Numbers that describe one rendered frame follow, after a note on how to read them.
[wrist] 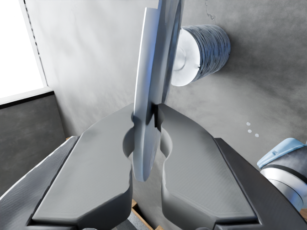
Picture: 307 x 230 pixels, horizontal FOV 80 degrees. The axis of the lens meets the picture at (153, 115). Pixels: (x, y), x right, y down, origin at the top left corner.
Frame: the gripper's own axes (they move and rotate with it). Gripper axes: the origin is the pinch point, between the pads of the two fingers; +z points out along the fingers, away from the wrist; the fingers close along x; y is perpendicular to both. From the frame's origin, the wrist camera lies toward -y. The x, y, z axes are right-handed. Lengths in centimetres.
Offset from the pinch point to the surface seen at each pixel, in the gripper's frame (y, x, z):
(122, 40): 23, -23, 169
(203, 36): 7, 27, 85
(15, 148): 242, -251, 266
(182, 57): 16, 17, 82
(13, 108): 160, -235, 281
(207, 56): 15, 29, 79
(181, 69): 22, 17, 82
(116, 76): 62, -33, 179
